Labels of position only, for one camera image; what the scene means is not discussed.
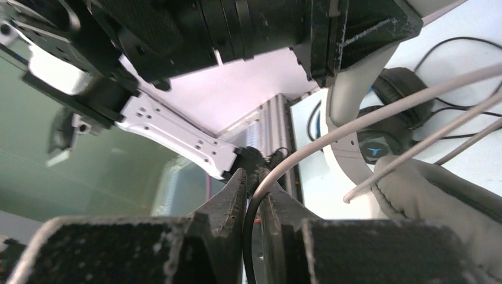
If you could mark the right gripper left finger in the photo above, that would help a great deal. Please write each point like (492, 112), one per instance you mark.
(202, 247)

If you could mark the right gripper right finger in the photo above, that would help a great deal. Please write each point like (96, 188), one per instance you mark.
(301, 247)

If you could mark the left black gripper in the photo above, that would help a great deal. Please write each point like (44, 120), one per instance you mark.
(165, 39)

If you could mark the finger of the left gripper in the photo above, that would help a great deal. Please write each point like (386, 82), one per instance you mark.
(368, 27)

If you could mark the white headphones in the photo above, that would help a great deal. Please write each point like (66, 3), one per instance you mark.
(408, 188)

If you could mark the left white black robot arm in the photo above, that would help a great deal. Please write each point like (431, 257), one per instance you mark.
(115, 44)

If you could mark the black blue headphones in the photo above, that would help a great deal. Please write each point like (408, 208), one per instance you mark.
(393, 135)

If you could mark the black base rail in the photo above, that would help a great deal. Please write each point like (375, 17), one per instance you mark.
(275, 132)

